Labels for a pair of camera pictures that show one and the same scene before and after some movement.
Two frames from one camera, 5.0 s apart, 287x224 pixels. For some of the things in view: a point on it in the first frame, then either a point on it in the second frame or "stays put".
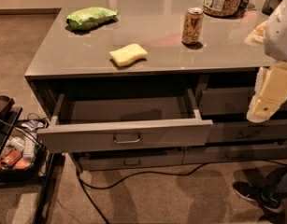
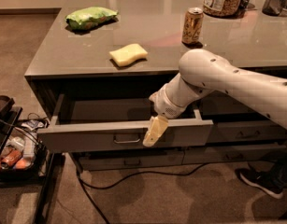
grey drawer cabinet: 142,77 stays put
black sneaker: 265,197 -> 273,179
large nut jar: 223,1 stays put
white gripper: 280,35 -> 165,104
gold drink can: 192,28 stays put
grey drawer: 125,120 stays put
